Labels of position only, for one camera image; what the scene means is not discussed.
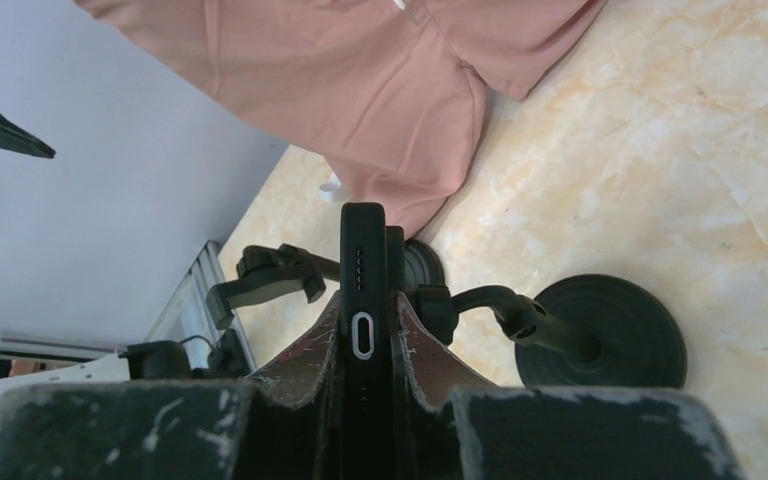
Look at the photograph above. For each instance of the black smartphone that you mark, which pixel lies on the black smartphone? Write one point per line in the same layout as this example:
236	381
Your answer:
367	419

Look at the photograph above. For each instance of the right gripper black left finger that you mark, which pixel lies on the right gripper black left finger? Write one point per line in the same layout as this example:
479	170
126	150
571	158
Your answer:
271	424

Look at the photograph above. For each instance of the black phone stand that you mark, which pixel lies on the black phone stand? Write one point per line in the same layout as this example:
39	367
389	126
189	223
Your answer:
265	274
588	329

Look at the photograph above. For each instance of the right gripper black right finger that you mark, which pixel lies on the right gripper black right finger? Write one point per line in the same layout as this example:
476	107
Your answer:
452	423

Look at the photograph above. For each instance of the pink hanging garment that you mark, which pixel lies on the pink hanging garment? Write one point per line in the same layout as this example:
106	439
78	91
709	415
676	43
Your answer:
391	93

